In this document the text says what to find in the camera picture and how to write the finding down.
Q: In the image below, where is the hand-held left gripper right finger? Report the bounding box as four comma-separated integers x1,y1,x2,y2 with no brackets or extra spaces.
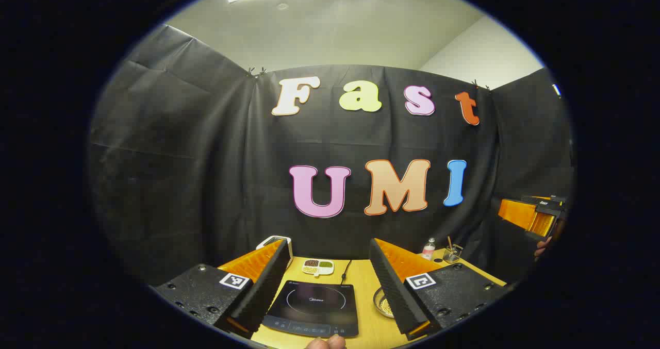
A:
368,238,509,341

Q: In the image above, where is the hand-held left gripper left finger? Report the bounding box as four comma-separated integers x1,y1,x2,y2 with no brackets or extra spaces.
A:
155,238,292,339

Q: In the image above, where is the steel pot with black handle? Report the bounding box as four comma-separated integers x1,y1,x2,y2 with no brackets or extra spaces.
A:
372,287,395,319

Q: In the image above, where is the black induction cooktop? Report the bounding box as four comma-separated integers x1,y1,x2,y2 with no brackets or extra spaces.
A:
262,280,360,338

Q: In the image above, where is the white box appliance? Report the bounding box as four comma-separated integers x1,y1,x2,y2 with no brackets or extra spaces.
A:
256,235,293,260

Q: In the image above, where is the white divided bean dish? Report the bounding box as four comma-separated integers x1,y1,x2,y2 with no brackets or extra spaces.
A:
301,258,335,278

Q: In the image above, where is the black backdrop cloth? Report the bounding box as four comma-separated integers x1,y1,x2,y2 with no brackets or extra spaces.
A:
88,23,575,288

